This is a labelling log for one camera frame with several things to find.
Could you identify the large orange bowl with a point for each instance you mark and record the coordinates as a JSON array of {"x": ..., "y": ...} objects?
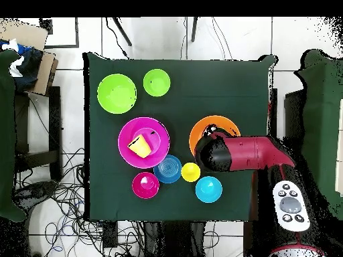
[{"x": 197, "y": 133}]

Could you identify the ridged yellow cup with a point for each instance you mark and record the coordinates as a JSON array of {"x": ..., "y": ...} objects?
[{"x": 140, "y": 147}]

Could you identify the large pink bowl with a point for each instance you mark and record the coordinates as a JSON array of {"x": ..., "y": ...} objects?
[{"x": 128, "y": 128}]

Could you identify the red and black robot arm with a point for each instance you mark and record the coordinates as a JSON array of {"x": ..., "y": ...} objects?
[{"x": 249, "y": 155}]

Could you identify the dark blue bowl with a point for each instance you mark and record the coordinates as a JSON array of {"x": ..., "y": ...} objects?
[{"x": 167, "y": 169}]

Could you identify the smooth yellow cup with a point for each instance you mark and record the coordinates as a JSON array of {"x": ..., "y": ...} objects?
[{"x": 190, "y": 172}]

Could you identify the small red bowl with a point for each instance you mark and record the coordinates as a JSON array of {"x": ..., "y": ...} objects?
[{"x": 146, "y": 187}]

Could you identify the small light blue bowl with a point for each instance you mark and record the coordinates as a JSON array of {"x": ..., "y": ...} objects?
[{"x": 208, "y": 189}]

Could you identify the small green bowl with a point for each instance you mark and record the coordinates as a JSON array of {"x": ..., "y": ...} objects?
[{"x": 156, "y": 82}]

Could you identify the large green bowl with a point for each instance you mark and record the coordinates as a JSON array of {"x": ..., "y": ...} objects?
[{"x": 116, "y": 93}]

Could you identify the dark green tablecloth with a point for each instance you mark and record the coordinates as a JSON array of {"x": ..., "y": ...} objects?
[
  {"x": 6, "y": 133},
  {"x": 321, "y": 112},
  {"x": 120, "y": 200}
]

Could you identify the black tripod leg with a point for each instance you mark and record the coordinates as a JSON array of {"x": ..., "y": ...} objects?
[
  {"x": 194, "y": 29},
  {"x": 122, "y": 31}
]

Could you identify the black stool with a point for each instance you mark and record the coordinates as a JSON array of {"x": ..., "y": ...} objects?
[{"x": 55, "y": 133}]

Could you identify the black cabinet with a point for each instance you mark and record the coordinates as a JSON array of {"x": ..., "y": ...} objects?
[{"x": 293, "y": 115}]

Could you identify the blue and black bag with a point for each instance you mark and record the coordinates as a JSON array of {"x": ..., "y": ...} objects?
[{"x": 29, "y": 69}]

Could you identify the cardboard box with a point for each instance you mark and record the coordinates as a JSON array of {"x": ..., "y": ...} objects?
[{"x": 26, "y": 32}]

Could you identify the black frame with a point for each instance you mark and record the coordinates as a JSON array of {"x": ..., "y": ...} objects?
[{"x": 77, "y": 32}]

